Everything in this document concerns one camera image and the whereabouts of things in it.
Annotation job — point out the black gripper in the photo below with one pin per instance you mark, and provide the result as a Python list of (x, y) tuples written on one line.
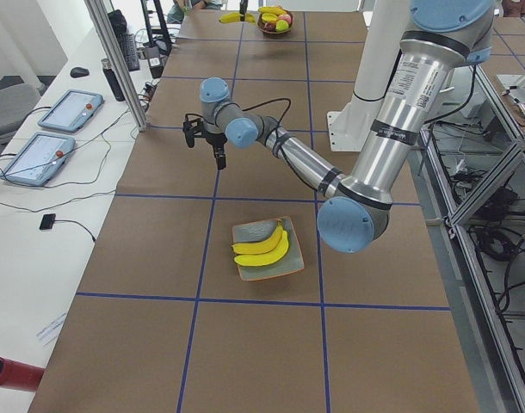
[(214, 138)]

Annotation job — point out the yellow banana dark tip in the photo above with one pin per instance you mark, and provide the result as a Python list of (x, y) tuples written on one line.
[(257, 237)]

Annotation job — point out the bright yellow banana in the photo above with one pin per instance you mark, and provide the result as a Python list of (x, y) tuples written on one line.
[(264, 259)]

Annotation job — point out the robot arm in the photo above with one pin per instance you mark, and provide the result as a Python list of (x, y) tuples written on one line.
[(440, 36)]

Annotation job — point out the grey square plate orange rim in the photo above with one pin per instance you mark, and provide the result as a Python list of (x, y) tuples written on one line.
[(291, 263)]

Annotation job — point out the brown wicker basket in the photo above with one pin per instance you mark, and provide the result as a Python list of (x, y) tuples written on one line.
[(273, 24)]

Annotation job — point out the green apple in basket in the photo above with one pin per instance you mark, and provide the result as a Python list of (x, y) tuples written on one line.
[(281, 26)]

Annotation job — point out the dark water bottle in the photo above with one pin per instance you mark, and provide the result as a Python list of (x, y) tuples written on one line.
[(112, 80)]

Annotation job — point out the black keyboard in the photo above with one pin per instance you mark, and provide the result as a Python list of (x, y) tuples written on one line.
[(128, 50)]

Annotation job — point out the person in white shirt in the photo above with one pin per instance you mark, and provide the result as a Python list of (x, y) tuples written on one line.
[(180, 8)]

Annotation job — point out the teach pendant red button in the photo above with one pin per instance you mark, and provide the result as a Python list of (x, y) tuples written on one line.
[(71, 111)]

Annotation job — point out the black computer mouse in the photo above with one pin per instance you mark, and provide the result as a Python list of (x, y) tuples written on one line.
[(77, 72)]

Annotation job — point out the small black device on table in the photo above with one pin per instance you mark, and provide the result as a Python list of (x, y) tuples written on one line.
[(47, 222)]

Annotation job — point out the brown table mat blue grid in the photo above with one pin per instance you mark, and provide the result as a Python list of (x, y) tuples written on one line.
[(210, 288)]

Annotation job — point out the white paper sheets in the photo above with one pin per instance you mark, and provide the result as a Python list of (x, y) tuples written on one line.
[(50, 332)]

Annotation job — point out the red object at edge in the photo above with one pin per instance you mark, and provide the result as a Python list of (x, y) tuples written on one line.
[(19, 376)]

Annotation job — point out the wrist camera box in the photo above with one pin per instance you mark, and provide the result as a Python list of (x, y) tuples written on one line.
[(192, 124)]

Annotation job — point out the aluminium frame post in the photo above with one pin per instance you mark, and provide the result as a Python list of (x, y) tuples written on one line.
[(99, 17)]

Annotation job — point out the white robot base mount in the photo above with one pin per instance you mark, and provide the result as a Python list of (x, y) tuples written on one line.
[(349, 128)]

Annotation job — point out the aluminium side frame rails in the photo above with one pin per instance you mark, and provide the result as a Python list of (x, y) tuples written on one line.
[(475, 155)]

